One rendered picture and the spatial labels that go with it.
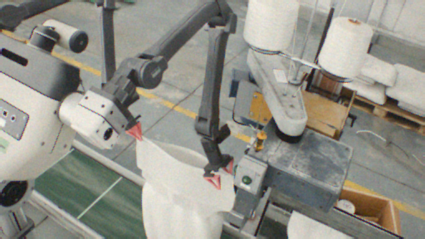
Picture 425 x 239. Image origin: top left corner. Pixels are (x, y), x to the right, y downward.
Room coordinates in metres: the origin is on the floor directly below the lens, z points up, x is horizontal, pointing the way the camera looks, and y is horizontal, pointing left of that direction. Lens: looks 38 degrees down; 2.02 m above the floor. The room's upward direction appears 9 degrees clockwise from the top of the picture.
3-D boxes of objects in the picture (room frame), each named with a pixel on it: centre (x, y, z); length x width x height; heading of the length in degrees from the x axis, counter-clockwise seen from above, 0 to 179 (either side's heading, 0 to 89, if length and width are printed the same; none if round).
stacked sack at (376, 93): (3.46, -1.60, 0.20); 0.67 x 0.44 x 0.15; 67
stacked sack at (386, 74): (3.45, -1.62, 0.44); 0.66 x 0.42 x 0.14; 64
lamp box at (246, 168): (0.72, -0.13, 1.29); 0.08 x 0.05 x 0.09; 67
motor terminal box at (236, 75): (1.25, -0.08, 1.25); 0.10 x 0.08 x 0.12; 2
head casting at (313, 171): (0.81, -0.29, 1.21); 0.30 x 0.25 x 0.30; 67
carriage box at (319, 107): (1.14, -0.40, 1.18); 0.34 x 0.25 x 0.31; 157
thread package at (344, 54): (1.02, -0.38, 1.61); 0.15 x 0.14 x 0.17; 67
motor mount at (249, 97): (1.15, -0.22, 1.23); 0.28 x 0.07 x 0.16; 67
